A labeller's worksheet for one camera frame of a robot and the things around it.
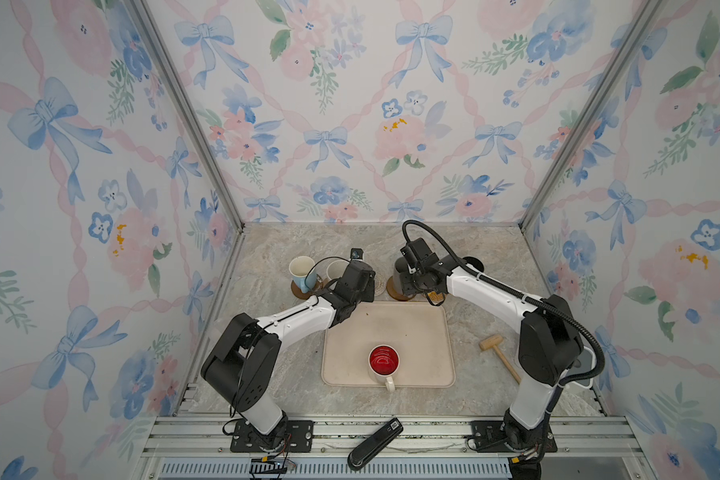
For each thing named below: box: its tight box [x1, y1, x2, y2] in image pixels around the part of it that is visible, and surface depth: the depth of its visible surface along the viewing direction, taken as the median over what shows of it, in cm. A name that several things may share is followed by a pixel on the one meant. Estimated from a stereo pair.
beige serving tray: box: [321, 301, 456, 388], surface depth 90 cm
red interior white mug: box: [368, 344, 401, 393], surface depth 81 cm
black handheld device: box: [347, 417, 404, 471], surface depth 72 cm
